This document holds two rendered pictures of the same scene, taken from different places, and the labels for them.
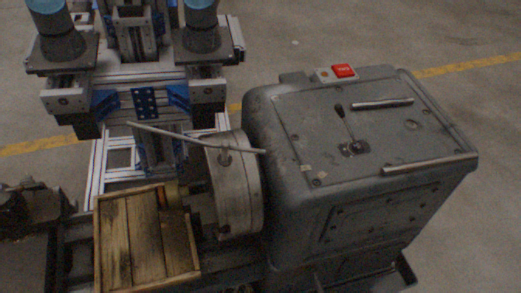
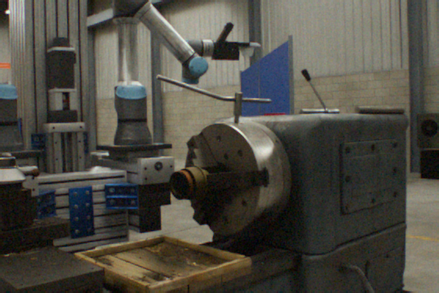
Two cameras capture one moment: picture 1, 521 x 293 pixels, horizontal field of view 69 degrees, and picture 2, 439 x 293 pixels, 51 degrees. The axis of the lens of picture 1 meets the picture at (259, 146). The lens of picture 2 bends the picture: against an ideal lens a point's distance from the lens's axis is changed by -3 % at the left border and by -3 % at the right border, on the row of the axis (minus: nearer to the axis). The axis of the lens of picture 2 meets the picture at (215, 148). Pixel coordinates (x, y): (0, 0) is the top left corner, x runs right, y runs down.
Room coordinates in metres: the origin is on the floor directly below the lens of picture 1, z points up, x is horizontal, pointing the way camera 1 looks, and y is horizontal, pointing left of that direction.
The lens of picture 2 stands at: (-0.60, 0.61, 1.23)
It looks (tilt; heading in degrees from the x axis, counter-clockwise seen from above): 3 degrees down; 340
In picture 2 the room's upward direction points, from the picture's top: 1 degrees counter-clockwise
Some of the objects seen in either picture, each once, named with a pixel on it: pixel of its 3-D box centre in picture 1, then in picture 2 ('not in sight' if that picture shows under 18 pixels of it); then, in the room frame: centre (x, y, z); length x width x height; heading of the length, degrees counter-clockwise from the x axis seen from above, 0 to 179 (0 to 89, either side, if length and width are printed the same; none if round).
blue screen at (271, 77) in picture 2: not in sight; (261, 125); (6.74, -2.99, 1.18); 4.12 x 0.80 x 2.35; 165
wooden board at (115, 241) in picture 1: (144, 235); (159, 263); (0.55, 0.34, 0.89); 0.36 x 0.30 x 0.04; 21
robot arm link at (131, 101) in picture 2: (200, 1); (131, 101); (1.24, 0.26, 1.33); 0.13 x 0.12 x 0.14; 174
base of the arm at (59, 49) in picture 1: (60, 37); (0, 136); (1.10, 0.74, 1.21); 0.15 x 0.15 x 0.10
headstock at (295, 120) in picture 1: (341, 159); (312, 171); (0.80, -0.27, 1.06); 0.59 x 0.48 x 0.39; 111
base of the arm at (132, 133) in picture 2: (201, 31); (132, 131); (1.23, 0.26, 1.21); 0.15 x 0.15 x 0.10
